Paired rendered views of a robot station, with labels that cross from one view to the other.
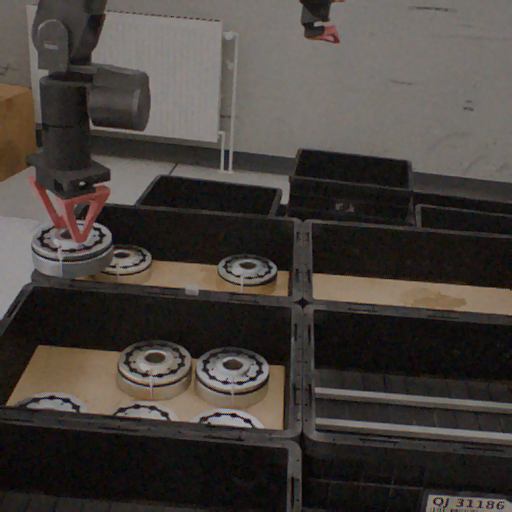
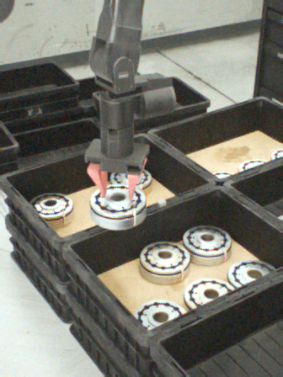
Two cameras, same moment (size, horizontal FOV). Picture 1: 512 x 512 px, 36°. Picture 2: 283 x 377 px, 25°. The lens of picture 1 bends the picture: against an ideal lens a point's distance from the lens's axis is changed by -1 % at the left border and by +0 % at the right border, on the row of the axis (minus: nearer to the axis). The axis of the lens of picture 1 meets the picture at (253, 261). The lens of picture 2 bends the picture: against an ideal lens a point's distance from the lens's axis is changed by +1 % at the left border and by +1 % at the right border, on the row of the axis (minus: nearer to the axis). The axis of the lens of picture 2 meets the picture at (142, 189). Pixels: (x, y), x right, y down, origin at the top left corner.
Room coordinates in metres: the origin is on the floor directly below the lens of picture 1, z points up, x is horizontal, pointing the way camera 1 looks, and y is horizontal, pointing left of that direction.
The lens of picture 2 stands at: (0.08, 0.77, 1.69)
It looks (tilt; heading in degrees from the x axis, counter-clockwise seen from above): 32 degrees down; 325
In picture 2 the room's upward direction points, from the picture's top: straight up
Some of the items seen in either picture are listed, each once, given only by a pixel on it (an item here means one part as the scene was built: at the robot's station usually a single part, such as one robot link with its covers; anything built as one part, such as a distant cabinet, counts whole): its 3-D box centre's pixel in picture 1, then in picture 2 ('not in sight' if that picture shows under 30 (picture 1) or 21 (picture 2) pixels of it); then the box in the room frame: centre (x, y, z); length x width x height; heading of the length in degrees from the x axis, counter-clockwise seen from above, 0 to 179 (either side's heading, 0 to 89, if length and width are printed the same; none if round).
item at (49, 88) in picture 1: (69, 100); (120, 108); (0.90, 0.23, 1.22); 0.07 x 0.06 x 0.07; 83
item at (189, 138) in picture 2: (421, 300); (241, 156); (1.12, -0.28, 0.87); 0.40 x 0.30 x 0.11; 89
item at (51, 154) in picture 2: not in sight; (62, 179); (2.09, -0.26, 0.31); 0.40 x 0.30 x 0.34; 83
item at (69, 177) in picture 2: (177, 280); (108, 203); (1.13, 0.12, 0.87); 0.40 x 0.30 x 0.11; 89
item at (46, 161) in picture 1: (67, 148); (117, 140); (0.90, 0.24, 1.16); 0.10 x 0.07 x 0.07; 43
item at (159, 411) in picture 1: (138, 427); (210, 296); (0.76, 0.13, 0.86); 0.10 x 0.10 x 0.01
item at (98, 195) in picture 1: (74, 204); (123, 177); (0.90, 0.23, 1.09); 0.07 x 0.07 x 0.09; 43
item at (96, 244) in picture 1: (71, 239); (118, 199); (0.91, 0.24, 1.04); 0.10 x 0.10 x 0.01
